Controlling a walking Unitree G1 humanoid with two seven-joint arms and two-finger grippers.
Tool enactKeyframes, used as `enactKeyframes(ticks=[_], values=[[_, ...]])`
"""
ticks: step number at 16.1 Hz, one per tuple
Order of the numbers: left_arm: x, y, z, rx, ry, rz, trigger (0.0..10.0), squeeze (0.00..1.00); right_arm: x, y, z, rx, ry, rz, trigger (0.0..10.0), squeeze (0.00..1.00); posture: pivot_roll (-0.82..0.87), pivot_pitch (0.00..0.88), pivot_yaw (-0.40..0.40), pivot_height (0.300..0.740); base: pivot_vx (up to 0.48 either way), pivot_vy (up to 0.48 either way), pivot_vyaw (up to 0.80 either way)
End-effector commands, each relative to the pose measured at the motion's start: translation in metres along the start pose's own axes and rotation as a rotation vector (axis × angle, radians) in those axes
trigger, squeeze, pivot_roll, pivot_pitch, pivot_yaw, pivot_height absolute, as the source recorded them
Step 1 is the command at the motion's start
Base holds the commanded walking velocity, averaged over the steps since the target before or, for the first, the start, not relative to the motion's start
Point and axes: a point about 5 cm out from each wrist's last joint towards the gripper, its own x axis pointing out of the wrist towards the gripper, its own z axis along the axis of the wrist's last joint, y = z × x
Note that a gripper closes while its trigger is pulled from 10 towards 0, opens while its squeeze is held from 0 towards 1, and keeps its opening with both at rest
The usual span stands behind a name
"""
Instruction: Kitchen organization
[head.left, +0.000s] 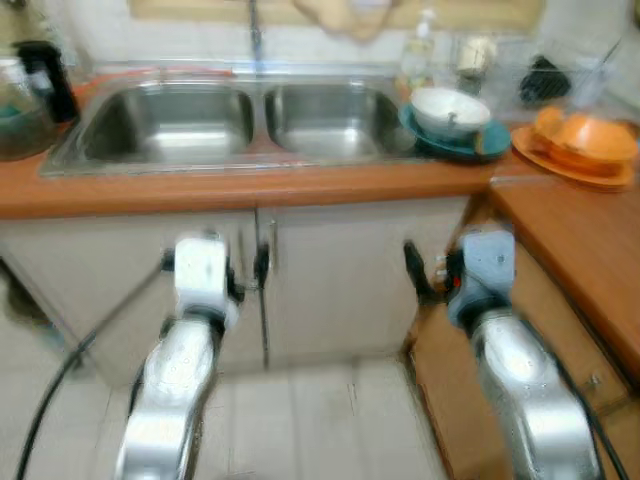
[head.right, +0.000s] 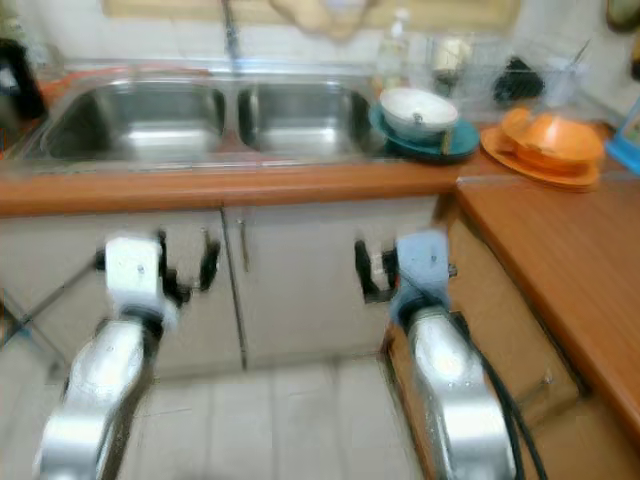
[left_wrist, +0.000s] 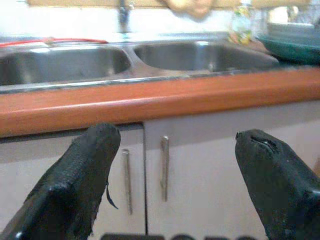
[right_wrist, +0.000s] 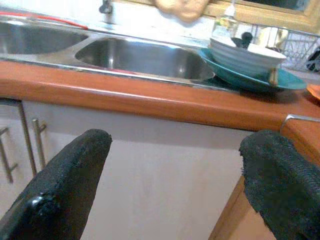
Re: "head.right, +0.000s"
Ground beige hanging glove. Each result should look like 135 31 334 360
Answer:
265 0 381 44

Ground black insulated bottle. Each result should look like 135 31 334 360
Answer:
493 55 546 107

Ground clear soap pump bottle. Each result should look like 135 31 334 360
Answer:
375 8 414 96

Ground metal cabinet handle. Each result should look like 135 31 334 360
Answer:
240 212 253 273

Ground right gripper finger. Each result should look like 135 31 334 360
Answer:
354 241 391 304

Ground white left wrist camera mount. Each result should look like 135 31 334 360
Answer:
104 237 163 313

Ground beige window sill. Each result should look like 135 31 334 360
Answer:
102 0 521 29

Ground orange bowl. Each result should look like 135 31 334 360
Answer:
500 107 606 171

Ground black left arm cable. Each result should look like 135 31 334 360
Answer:
0 260 111 347

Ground white bowl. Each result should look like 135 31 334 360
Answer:
380 87 460 141

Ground beige cabinet door with handle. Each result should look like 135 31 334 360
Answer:
225 200 446 371

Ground orange plate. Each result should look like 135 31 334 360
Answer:
480 127 607 191

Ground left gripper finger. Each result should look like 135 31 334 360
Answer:
198 238 222 293

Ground dark utensil stick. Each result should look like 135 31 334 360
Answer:
572 40 594 69

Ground blue box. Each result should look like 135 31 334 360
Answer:
605 100 640 177

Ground stainless steel double sink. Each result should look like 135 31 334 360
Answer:
5 72 391 177

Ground wire dish rack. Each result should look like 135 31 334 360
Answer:
422 33 601 116

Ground chrome faucet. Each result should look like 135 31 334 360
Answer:
222 0 243 73

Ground teal plate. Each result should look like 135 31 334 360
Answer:
368 103 480 163

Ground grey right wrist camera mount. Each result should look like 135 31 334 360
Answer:
393 231 452 323

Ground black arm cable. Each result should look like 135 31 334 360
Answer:
0 260 111 347
455 315 551 480

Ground white mug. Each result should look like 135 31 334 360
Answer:
432 38 472 83

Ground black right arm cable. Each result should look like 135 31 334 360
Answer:
455 315 551 480

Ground hanging dark kitchen utensil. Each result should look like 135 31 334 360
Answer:
606 0 640 35

